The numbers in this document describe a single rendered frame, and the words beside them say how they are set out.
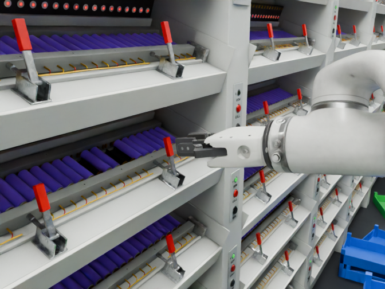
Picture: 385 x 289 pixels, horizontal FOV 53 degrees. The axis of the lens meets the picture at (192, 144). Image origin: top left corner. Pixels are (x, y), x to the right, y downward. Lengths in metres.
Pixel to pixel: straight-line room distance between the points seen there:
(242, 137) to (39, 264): 0.32
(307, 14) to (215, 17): 0.70
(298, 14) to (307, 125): 0.96
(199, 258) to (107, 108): 0.45
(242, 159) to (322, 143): 0.12
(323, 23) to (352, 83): 0.91
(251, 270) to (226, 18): 0.73
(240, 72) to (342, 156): 0.38
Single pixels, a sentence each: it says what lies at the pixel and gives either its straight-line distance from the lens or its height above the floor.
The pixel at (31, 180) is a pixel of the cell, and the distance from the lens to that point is 0.64.
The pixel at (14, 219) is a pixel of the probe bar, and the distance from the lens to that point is 0.57.
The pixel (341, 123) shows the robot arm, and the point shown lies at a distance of 0.54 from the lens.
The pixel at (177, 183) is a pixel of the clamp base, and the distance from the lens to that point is 0.71.
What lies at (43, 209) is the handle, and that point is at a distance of 0.53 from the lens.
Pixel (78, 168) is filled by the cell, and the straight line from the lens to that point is 0.68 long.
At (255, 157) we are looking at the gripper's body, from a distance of 0.57.
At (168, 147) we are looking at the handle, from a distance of 0.70.
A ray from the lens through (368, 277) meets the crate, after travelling 1.43.
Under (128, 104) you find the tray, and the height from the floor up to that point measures 1.13.
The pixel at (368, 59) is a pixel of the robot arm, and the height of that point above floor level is 1.20.
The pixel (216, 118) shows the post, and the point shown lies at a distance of 0.83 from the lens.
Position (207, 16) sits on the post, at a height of 1.26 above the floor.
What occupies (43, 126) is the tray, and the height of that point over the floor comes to 1.13.
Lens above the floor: 1.24
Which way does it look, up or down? 17 degrees down
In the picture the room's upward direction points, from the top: straight up
